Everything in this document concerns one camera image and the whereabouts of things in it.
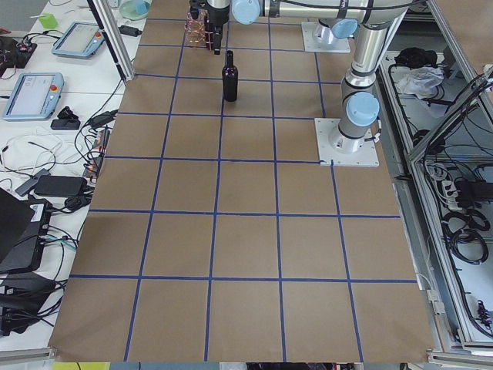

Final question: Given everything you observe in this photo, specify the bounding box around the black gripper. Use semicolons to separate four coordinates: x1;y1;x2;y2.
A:
206;0;231;55

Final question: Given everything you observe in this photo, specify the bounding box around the dark wine bottle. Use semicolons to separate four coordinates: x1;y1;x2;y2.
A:
222;50;239;102

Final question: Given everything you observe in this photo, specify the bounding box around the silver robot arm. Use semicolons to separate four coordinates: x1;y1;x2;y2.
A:
329;15;404;154
194;1;411;55

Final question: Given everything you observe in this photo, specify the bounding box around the blue teach pendant far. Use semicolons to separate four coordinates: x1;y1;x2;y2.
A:
52;22;105;59

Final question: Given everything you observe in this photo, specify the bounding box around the blue teach pendant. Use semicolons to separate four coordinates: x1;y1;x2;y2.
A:
52;22;105;59
2;72;65;121

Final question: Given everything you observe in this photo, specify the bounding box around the green cup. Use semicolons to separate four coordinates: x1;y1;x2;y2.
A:
39;13;58;29

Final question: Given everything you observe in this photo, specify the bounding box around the blue teach pendant near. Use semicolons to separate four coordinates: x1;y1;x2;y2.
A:
2;72;65;121

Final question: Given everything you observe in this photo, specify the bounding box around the crumpled white cloth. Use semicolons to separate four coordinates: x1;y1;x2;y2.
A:
396;66;444;99

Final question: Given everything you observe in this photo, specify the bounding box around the black power brick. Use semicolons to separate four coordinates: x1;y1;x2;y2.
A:
34;175;87;197

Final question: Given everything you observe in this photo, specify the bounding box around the black laptop computer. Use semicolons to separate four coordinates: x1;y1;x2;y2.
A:
1;190;52;274

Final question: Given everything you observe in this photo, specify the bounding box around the copper wire wine basket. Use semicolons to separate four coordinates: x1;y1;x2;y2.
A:
185;10;213;50

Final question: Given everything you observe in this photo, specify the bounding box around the aluminium frame post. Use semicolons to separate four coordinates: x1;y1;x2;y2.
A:
87;0;135;82

